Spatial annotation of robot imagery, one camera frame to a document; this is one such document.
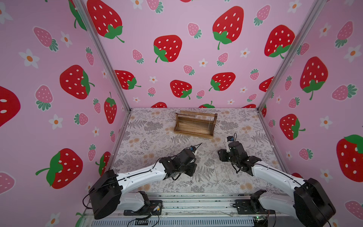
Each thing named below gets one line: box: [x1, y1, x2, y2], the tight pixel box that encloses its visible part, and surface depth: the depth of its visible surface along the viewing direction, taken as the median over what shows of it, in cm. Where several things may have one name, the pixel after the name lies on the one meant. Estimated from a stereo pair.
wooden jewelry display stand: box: [173, 110, 218, 140], surface depth 110 cm
